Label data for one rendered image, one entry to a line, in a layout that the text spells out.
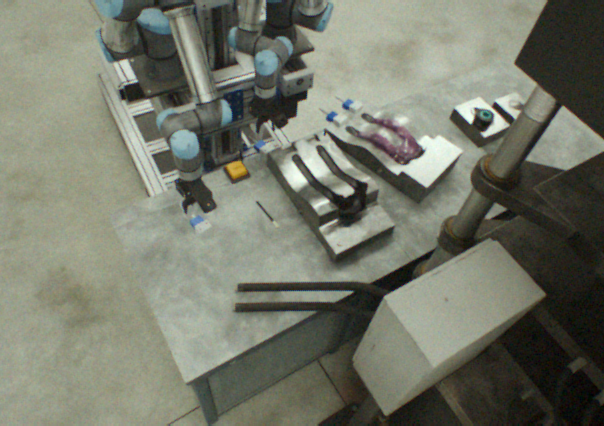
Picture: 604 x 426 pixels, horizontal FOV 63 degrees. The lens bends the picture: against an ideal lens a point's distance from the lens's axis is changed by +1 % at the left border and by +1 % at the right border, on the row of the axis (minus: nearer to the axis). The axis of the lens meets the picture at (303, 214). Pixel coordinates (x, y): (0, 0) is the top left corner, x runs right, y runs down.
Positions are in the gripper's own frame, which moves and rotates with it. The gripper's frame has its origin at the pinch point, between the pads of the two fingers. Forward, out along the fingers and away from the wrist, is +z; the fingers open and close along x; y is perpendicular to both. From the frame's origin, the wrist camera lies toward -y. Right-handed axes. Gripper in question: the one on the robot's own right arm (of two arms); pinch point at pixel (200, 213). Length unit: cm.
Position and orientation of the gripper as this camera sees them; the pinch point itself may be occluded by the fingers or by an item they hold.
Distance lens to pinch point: 172.0
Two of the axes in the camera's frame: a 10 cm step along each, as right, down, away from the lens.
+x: -7.7, 4.9, -4.1
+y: -6.4, -6.6, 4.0
